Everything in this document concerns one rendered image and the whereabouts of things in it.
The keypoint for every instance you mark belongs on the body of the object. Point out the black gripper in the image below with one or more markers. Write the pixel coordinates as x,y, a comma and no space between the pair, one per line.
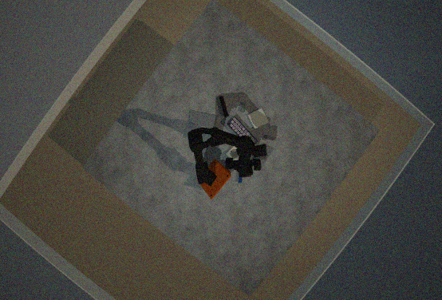
233,164

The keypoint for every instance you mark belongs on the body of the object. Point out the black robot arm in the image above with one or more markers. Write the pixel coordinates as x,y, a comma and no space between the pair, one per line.
244,144

